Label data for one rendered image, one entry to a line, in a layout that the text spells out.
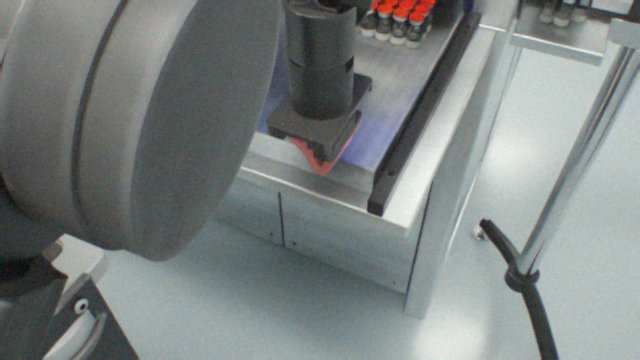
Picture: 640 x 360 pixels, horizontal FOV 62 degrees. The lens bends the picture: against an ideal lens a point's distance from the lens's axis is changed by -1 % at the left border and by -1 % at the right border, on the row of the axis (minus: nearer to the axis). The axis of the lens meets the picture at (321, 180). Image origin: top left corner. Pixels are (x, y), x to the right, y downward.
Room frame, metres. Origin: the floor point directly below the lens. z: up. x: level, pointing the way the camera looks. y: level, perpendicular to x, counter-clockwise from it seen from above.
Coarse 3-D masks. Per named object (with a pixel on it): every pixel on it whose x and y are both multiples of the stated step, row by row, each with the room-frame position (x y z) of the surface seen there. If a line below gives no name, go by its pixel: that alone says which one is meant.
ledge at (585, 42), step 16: (528, 0) 0.78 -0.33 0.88; (528, 16) 0.73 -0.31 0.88; (592, 16) 0.73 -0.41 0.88; (528, 32) 0.69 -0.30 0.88; (544, 32) 0.69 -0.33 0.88; (560, 32) 0.69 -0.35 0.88; (576, 32) 0.69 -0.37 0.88; (592, 32) 0.69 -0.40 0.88; (608, 32) 0.69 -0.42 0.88; (528, 48) 0.67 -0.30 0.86; (544, 48) 0.66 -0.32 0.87; (560, 48) 0.65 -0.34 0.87; (576, 48) 0.65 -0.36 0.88; (592, 48) 0.65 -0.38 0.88; (592, 64) 0.63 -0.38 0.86
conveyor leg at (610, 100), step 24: (624, 48) 0.75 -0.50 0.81; (624, 72) 0.73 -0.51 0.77; (600, 96) 0.75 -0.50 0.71; (624, 96) 0.73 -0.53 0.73; (600, 120) 0.73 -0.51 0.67; (576, 144) 0.75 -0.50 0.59; (600, 144) 0.73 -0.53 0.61; (576, 168) 0.73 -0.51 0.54; (552, 192) 0.76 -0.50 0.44; (576, 192) 0.73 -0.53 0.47; (552, 216) 0.73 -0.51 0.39; (528, 240) 0.76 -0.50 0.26; (552, 240) 0.74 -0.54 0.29; (528, 264) 0.73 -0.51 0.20
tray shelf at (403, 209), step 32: (448, 0) 0.78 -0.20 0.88; (480, 32) 0.68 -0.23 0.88; (480, 64) 0.61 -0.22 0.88; (448, 96) 0.54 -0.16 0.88; (448, 128) 0.48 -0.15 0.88; (256, 160) 0.42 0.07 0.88; (416, 160) 0.42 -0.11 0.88; (288, 192) 0.39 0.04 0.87; (320, 192) 0.38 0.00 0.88; (352, 192) 0.38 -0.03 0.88; (416, 192) 0.38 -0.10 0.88; (384, 224) 0.34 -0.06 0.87
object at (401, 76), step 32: (448, 32) 0.68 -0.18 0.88; (384, 64) 0.60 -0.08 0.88; (416, 64) 0.60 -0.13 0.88; (384, 96) 0.53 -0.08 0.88; (416, 96) 0.49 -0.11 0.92; (256, 128) 0.47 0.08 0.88; (384, 128) 0.47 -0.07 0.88; (288, 160) 0.42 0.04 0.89; (352, 160) 0.42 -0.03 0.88; (384, 160) 0.40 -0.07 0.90
